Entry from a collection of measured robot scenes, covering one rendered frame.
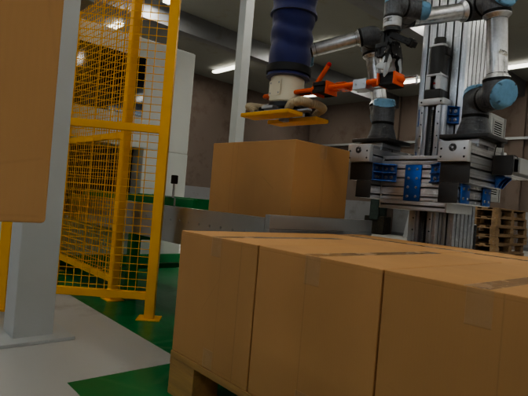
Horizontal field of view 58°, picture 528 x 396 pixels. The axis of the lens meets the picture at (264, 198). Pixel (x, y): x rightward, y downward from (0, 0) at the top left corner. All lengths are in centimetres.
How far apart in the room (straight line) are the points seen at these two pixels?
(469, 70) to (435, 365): 193
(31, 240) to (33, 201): 162
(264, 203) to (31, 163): 171
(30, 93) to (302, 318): 82
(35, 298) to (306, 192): 125
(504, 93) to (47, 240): 203
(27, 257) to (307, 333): 137
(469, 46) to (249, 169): 127
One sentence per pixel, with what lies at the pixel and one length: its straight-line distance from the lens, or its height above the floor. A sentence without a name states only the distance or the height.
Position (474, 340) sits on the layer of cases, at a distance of 95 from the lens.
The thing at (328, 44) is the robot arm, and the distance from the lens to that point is 272.
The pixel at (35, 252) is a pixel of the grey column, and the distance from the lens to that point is 221.
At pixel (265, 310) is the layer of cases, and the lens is 128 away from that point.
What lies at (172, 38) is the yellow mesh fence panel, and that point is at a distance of 262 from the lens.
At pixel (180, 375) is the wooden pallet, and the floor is 8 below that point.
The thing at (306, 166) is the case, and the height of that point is 84.
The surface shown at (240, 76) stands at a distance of 551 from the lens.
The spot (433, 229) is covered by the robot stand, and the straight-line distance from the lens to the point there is 251.
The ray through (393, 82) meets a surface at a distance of 200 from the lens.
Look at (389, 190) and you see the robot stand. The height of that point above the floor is 77.
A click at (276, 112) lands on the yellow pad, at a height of 108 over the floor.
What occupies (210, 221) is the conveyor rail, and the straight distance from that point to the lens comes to 225.
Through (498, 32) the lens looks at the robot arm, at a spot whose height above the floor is 146.
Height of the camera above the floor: 67
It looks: level
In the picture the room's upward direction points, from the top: 5 degrees clockwise
